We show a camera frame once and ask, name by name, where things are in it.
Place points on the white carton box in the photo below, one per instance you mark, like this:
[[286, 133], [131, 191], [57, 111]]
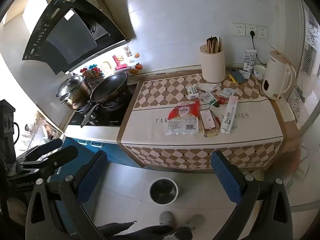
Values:
[[248, 60]]

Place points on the steel pot lid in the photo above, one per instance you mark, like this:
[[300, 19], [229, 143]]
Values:
[[71, 85]]

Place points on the cream chopstick holder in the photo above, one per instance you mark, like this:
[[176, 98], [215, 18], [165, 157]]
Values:
[[212, 67]]

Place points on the pink wall hook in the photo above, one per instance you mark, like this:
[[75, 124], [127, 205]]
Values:
[[118, 63]]

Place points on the steel pot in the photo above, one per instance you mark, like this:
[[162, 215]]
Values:
[[77, 101]]

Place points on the colourful flower hook rack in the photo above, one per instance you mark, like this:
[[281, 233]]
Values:
[[93, 72]]

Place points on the white patterned bowl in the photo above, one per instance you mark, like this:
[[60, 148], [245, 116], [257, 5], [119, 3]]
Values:
[[259, 73]]

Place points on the cream electric kettle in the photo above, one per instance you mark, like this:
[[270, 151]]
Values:
[[275, 75]]

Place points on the small red packet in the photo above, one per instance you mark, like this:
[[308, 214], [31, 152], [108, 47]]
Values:
[[221, 101]]

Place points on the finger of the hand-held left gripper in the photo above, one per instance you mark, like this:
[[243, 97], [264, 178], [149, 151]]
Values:
[[50, 145], [63, 154]]

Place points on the long white toothpaste box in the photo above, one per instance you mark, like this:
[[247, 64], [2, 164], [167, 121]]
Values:
[[228, 116]]

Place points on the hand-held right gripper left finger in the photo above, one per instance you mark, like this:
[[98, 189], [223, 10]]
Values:
[[93, 177]]

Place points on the checkered tablecloth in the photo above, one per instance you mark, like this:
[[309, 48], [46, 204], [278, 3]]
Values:
[[250, 130]]

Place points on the black gas stove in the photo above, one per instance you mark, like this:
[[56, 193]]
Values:
[[112, 117]]

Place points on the black wok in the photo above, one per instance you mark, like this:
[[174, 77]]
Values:
[[110, 85]]

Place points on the blue cabinet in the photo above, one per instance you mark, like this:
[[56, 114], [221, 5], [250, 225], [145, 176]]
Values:
[[120, 155]]

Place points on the white square sticker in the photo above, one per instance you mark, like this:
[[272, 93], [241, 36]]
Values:
[[128, 52]]

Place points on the grey fuzzy slipper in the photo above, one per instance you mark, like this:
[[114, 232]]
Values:
[[166, 218]]

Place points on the white paper towel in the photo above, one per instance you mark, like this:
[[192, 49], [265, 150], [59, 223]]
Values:
[[208, 87]]

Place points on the printed white paper sheet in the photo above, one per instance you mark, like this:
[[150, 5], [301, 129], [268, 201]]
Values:
[[228, 92]]

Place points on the dark blue pouch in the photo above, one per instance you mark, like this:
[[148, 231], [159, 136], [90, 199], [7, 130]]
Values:
[[237, 75]]

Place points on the frosted patterned window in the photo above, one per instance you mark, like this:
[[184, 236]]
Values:
[[310, 55]]

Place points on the green and white sachet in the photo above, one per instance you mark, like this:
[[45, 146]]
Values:
[[208, 98]]

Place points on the orange fruit sticker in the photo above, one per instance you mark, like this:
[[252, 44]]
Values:
[[138, 66]]

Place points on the white wall socket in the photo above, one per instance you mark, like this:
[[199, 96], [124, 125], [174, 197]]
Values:
[[250, 27], [238, 29], [262, 32]]

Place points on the white trash bin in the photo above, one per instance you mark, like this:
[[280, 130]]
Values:
[[162, 192]]

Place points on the red and white snack bag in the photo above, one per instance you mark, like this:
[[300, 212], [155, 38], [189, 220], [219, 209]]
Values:
[[182, 122]]

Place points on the black range hood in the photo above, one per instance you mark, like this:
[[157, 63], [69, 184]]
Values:
[[62, 37]]

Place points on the white sachet packet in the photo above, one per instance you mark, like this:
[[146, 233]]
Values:
[[192, 91]]

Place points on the bunch of chopsticks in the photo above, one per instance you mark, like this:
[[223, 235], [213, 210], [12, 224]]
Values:
[[213, 45]]

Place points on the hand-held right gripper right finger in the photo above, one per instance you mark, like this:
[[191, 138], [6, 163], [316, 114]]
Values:
[[226, 177]]

